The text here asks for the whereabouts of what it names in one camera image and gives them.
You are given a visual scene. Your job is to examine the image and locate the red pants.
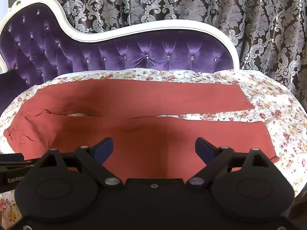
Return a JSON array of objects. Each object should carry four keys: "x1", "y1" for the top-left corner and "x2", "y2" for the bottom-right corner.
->
[{"x1": 3, "y1": 78, "x2": 280, "y2": 185}]

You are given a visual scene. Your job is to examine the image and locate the brown silver damask curtain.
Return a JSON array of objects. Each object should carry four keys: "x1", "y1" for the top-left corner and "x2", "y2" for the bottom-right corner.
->
[{"x1": 18, "y1": 0, "x2": 307, "y2": 101}]

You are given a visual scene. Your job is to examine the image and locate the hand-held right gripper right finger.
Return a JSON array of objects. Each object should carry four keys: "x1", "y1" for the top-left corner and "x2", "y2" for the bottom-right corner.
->
[{"x1": 186, "y1": 137, "x2": 275, "y2": 188}]

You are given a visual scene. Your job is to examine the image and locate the floral blanket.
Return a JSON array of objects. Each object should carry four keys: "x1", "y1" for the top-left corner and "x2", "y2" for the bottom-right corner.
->
[{"x1": 0, "y1": 68, "x2": 307, "y2": 222}]

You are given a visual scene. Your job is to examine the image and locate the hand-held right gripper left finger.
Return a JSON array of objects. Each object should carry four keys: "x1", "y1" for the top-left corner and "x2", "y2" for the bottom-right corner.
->
[{"x1": 34, "y1": 137, "x2": 123, "y2": 188}]

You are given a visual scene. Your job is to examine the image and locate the purple tufted sofa white frame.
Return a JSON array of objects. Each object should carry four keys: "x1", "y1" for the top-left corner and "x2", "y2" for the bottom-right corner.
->
[{"x1": 0, "y1": 0, "x2": 241, "y2": 116}]

